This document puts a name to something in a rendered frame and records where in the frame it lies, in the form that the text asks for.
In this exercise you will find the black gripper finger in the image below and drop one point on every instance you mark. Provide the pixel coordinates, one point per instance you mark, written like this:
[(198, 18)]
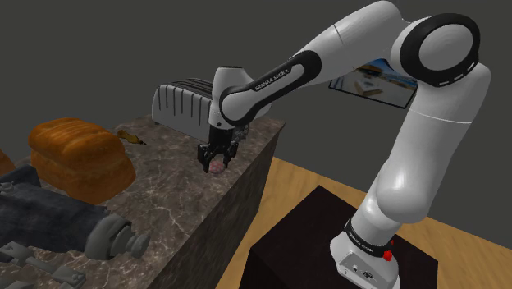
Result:
[(230, 153), (204, 157)]

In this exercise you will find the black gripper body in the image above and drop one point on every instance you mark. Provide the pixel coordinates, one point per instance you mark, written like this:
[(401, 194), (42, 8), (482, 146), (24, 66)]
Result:
[(219, 138)]

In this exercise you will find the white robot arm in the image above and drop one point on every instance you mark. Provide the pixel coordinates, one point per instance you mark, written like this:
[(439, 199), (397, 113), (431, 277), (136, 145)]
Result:
[(432, 132)]

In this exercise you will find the small pink round object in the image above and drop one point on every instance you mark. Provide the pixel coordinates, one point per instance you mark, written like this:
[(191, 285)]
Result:
[(216, 168)]

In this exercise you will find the silver ribbed toaster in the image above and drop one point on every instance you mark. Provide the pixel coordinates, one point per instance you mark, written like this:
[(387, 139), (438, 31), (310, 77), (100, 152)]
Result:
[(180, 106)]

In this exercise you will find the small brown curved object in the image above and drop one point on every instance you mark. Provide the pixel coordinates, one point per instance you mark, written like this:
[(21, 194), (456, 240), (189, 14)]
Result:
[(130, 137)]

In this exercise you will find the dark robot stand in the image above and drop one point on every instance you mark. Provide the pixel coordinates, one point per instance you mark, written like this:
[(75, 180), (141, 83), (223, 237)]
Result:
[(296, 248)]

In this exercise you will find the large brown bread loaf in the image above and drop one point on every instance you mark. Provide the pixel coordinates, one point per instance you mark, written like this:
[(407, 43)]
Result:
[(80, 160)]

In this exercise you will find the dark grey kitchen appliance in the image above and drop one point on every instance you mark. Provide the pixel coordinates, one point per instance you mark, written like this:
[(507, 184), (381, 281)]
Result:
[(40, 216)]

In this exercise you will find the framed wall picture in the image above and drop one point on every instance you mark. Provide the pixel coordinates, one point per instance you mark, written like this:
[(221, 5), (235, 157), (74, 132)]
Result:
[(376, 90)]

